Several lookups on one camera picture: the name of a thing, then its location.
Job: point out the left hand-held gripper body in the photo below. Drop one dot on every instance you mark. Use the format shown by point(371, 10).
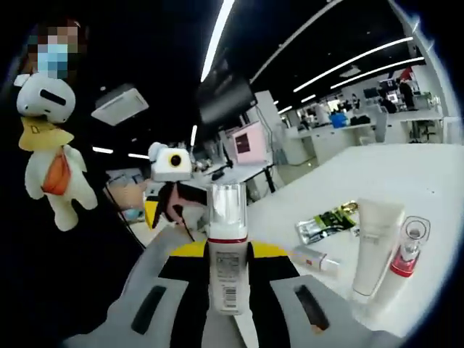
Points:
point(163, 170)

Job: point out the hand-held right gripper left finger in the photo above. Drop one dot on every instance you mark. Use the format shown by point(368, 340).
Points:
point(181, 268)

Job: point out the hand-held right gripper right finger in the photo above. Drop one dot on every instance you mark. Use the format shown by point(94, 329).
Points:
point(275, 275)

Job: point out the small white red tube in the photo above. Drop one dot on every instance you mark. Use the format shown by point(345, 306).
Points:
point(315, 259)

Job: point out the green black skincare sachet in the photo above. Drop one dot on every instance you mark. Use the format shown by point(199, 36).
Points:
point(333, 219)

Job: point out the gold skincare sachet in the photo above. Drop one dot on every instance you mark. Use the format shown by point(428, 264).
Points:
point(348, 206)

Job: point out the white skincare tube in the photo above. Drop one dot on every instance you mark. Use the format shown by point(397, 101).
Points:
point(377, 246)

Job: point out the large red-collared skincare bottle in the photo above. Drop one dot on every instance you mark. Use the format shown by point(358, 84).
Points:
point(406, 262)

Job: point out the person's left hand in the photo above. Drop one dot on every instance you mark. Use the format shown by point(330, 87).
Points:
point(188, 204)

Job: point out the white desk black legs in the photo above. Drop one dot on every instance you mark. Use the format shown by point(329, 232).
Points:
point(239, 174)

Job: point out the ceiling air conditioner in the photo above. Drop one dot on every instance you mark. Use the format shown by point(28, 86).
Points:
point(119, 105)

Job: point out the black hanging screen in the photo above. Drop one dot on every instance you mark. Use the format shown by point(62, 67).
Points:
point(224, 99)

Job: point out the white plush toy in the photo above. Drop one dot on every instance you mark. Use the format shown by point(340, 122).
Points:
point(54, 174)

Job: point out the person's black shirt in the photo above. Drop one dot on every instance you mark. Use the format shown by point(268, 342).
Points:
point(54, 282)

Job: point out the long white office counter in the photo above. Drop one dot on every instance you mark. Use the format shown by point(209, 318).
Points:
point(315, 145)

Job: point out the long ceiling light strip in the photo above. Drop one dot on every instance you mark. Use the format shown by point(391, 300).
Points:
point(380, 70)
point(355, 59)
point(217, 40)

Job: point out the blue box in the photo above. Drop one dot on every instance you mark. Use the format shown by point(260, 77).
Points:
point(340, 119)

